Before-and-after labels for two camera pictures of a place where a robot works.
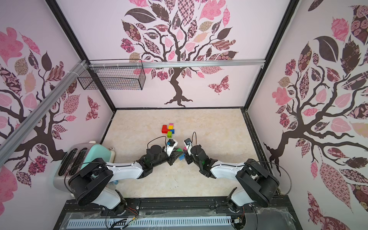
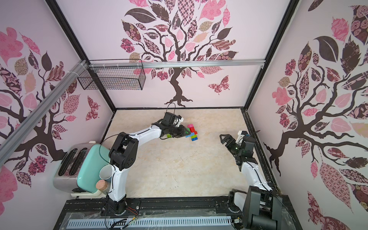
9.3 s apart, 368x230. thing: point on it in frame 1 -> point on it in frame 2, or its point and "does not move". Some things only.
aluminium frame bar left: (11, 141) does not move
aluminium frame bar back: (176, 63) does not move
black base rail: (273, 213) does not move
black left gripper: (173, 156) -> (182, 132)
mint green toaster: (76, 155) does not move
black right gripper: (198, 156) -> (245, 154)
